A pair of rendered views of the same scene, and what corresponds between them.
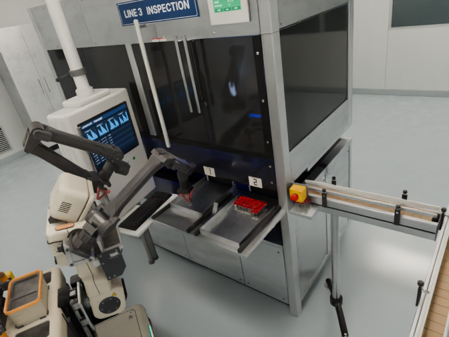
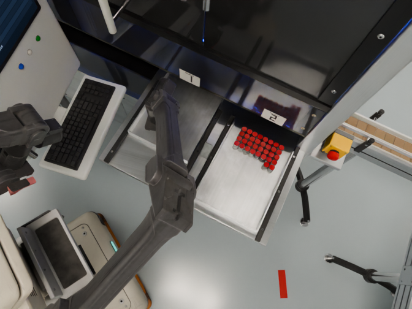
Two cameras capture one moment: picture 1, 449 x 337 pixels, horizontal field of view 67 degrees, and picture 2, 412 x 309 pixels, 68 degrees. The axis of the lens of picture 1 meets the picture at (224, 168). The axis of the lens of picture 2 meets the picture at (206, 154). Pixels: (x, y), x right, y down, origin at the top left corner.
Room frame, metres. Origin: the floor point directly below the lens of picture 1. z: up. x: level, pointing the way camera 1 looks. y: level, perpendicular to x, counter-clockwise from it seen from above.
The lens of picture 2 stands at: (1.24, 0.25, 2.00)
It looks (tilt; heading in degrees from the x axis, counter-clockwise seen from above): 70 degrees down; 336
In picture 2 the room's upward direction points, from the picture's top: 9 degrees clockwise
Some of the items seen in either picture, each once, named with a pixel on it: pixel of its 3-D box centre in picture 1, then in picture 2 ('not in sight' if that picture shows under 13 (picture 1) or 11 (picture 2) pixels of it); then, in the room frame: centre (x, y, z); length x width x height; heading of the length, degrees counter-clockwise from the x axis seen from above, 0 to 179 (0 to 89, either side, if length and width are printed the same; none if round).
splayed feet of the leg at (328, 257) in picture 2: not in sight; (367, 275); (0.89, -0.77, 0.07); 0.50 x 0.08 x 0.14; 48
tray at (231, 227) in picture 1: (238, 219); (244, 174); (1.49, -0.02, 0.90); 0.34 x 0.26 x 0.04; 137
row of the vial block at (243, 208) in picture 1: (246, 209); (254, 154); (1.56, -0.08, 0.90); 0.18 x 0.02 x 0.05; 47
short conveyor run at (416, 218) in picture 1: (363, 202); (409, 153); (1.41, -0.67, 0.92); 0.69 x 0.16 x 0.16; 48
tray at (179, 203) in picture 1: (204, 195); (179, 112); (1.80, 0.16, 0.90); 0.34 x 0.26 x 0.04; 138
